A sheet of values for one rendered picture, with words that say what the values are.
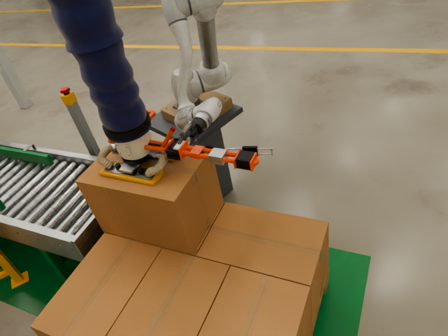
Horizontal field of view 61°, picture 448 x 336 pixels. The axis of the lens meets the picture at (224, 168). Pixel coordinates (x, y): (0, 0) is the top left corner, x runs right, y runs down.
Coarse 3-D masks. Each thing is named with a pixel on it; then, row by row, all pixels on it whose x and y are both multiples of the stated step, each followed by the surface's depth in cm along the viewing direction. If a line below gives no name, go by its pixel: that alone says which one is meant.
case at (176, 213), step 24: (96, 168) 201; (168, 168) 191; (192, 168) 188; (96, 192) 194; (120, 192) 185; (144, 192) 180; (168, 192) 177; (192, 192) 186; (216, 192) 212; (96, 216) 212; (120, 216) 201; (144, 216) 191; (168, 216) 182; (192, 216) 190; (144, 240) 208; (168, 240) 197; (192, 240) 193
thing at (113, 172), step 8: (104, 168) 196; (112, 168) 194; (144, 168) 190; (112, 176) 191; (120, 176) 189; (128, 176) 188; (136, 176) 186; (144, 176) 185; (152, 176) 184; (160, 176) 185; (152, 184) 181
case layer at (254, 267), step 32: (224, 224) 210; (256, 224) 206; (288, 224) 203; (320, 224) 199; (96, 256) 208; (128, 256) 204; (160, 256) 201; (192, 256) 197; (224, 256) 194; (256, 256) 190; (288, 256) 187; (320, 256) 188; (64, 288) 195; (96, 288) 192; (128, 288) 189; (160, 288) 186; (192, 288) 183; (224, 288) 180; (256, 288) 177; (288, 288) 174; (320, 288) 204; (64, 320) 181; (96, 320) 178; (128, 320) 175; (160, 320) 173; (192, 320) 170; (224, 320) 167; (256, 320) 165; (288, 320) 163
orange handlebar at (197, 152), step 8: (152, 112) 207; (160, 144) 184; (184, 152) 175; (192, 152) 173; (200, 152) 172; (208, 152) 174; (232, 152) 169; (224, 160) 167; (232, 160) 165; (256, 160) 163
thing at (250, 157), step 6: (240, 150) 167; (240, 156) 164; (246, 156) 163; (252, 156) 163; (234, 162) 163; (240, 162) 164; (246, 162) 161; (252, 162) 161; (234, 168) 166; (240, 168) 165; (246, 168) 164; (252, 168) 162
